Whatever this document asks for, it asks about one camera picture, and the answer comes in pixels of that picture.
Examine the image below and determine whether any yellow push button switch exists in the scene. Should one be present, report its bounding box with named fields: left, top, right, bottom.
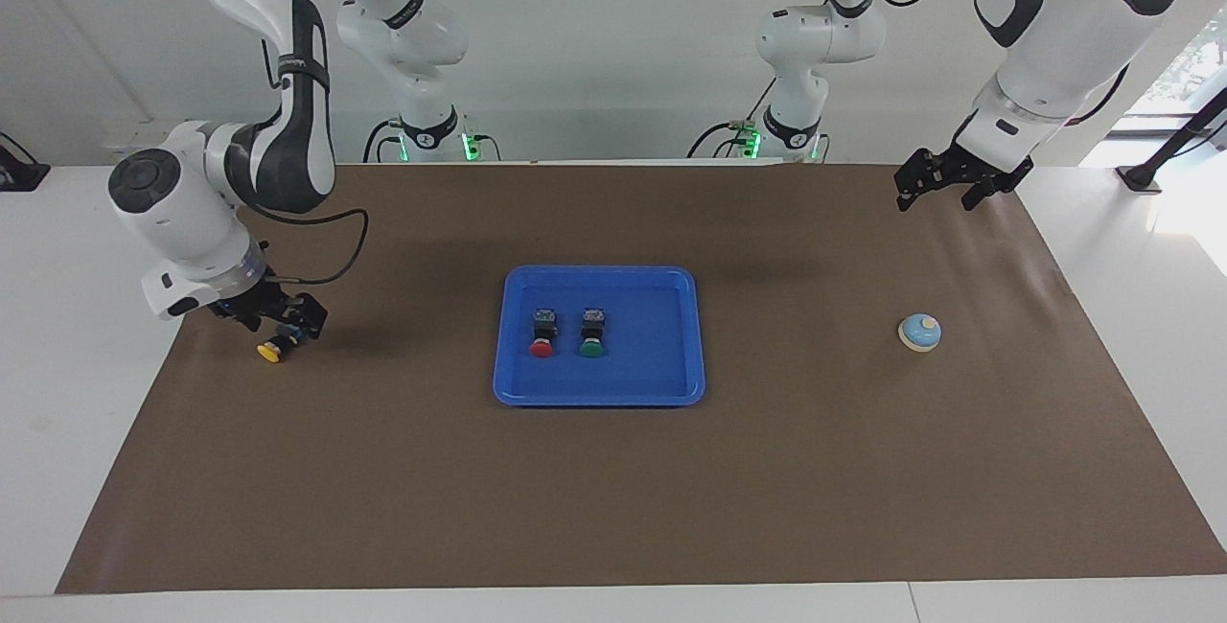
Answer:
left=256, top=321, right=306, bottom=363

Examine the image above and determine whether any light blue desk bell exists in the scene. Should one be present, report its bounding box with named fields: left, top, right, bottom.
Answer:
left=897, top=312, right=942, bottom=354

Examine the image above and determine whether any red push button switch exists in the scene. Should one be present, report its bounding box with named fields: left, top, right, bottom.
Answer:
left=529, top=308, right=561, bottom=358

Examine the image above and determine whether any green push button switch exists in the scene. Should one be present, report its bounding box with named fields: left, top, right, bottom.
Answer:
left=578, top=308, right=609, bottom=358

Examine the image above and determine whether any blue plastic tray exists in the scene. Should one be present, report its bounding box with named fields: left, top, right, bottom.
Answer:
left=492, top=265, right=707, bottom=408

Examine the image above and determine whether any white power strip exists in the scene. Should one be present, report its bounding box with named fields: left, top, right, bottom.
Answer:
left=101, top=118, right=202, bottom=160

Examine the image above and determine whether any bright window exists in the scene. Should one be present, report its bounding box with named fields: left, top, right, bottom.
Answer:
left=1102, top=10, right=1227, bottom=140

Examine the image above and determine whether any brown table mat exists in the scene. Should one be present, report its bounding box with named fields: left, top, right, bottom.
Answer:
left=55, top=163, right=1227, bottom=595

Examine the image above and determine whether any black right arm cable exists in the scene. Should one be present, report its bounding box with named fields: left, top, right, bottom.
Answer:
left=247, top=36, right=371, bottom=287

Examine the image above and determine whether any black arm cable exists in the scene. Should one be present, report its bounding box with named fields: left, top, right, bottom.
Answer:
left=247, top=36, right=371, bottom=287
left=863, top=0, right=1199, bottom=127

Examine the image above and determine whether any black camera stand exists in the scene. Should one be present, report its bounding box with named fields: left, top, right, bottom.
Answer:
left=1117, top=86, right=1227, bottom=195

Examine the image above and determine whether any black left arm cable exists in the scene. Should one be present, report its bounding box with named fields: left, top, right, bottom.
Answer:
left=863, top=0, right=1199, bottom=127

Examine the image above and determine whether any black right base cable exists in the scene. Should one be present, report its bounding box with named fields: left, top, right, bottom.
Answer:
left=362, top=118, right=404, bottom=164

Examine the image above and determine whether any black base cable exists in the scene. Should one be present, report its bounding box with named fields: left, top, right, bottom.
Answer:
left=687, top=77, right=776, bottom=160
left=362, top=118, right=404, bottom=164

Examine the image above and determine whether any black left base cable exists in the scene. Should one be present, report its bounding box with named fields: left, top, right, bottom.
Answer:
left=687, top=77, right=776, bottom=160

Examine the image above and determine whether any black table clamp mount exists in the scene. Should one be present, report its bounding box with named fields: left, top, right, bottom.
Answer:
left=0, top=132, right=51, bottom=193

